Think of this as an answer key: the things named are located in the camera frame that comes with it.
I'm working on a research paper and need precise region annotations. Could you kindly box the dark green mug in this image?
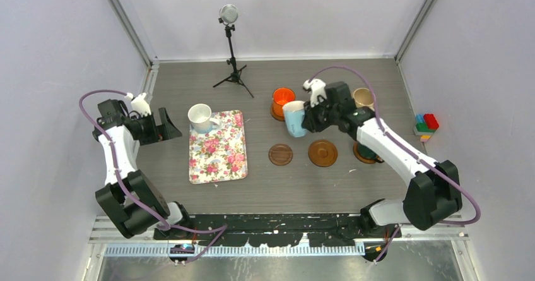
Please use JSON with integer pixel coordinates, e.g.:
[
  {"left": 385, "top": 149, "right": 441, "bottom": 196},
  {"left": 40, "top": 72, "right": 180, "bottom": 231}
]
[{"left": 357, "top": 141, "right": 384, "bottom": 164}]

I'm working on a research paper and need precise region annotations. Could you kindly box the colourful toy brick stack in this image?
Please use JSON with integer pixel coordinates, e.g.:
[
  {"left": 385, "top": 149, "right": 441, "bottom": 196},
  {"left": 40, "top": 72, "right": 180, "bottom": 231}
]
[{"left": 413, "top": 113, "right": 440, "bottom": 143}]

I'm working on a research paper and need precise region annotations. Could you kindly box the beige mug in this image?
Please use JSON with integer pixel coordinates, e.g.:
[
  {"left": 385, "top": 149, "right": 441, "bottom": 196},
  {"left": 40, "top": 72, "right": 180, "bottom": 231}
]
[{"left": 352, "top": 88, "right": 375, "bottom": 111}]

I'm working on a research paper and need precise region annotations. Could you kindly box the orange mug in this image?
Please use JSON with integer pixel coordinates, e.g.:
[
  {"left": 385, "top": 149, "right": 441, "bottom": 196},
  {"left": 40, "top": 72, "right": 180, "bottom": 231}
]
[{"left": 271, "top": 87, "right": 295, "bottom": 117}]

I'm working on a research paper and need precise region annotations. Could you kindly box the small orange-brown coaster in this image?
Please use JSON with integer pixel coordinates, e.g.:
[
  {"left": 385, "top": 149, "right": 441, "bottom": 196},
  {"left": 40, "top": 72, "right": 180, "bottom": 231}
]
[{"left": 353, "top": 141, "right": 379, "bottom": 165}]

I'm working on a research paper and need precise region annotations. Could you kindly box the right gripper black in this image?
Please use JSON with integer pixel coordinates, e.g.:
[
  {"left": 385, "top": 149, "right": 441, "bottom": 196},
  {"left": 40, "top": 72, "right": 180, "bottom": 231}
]
[{"left": 302, "top": 97, "right": 339, "bottom": 133}]

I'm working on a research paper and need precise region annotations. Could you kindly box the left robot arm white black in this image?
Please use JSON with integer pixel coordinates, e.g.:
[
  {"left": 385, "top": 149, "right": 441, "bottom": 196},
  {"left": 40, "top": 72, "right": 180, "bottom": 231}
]
[{"left": 93, "top": 99, "right": 194, "bottom": 239}]

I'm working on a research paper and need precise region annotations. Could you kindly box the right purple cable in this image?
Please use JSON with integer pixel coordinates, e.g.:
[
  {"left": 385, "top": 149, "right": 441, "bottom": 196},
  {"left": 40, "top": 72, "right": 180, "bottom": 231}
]
[{"left": 307, "top": 65, "right": 482, "bottom": 265}]

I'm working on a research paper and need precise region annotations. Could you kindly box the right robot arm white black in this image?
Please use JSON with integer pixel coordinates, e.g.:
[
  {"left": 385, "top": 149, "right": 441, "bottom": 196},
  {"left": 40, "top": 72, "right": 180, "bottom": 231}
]
[{"left": 302, "top": 79, "right": 462, "bottom": 237}]

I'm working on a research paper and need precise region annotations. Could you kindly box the microphone on black tripod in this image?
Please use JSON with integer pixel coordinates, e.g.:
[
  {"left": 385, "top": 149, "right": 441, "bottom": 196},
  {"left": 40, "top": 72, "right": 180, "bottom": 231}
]
[{"left": 213, "top": 4, "right": 254, "bottom": 98}]

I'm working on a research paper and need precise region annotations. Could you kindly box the glossy brown wooden coaster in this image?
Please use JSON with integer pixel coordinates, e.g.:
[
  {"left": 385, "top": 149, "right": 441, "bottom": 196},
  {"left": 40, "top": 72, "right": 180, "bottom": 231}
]
[{"left": 270, "top": 104, "right": 285, "bottom": 122}]

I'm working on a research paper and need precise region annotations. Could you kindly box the floral serving tray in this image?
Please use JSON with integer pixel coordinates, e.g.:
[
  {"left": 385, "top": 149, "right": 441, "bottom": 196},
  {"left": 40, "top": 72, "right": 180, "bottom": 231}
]
[{"left": 189, "top": 110, "right": 248, "bottom": 184}]

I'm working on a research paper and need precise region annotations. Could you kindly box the matte brown wooden coaster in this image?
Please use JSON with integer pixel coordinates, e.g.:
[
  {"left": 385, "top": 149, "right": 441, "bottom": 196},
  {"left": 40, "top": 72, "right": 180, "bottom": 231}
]
[{"left": 308, "top": 140, "right": 338, "bottom": 167}]

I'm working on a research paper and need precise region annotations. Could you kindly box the dark walnut small coaster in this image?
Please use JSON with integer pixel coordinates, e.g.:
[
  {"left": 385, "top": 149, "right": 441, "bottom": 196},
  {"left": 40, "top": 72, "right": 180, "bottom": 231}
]
[{"left": 268, "top": 143, "right": 293, "bottom": 166}]

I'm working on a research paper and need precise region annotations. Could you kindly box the light blue white mug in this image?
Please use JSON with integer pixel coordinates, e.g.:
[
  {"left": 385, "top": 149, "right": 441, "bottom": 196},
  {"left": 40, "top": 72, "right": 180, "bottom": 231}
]
[{"left": 283, "top": 100, "right": 307, "bottom": 138}]

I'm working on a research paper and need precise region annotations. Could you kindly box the aluminium frame rail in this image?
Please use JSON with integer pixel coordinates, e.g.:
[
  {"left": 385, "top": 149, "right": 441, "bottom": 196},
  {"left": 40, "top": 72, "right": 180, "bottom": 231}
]
[{"left": 90, "top": 213, "right": 469, "bottom": 259}]

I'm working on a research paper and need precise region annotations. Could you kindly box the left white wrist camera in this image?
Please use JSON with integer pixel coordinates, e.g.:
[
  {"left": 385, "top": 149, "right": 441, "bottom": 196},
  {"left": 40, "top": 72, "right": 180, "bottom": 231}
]
[{"left": 124, "top": 92, "right": 152, "bottom": 117}]

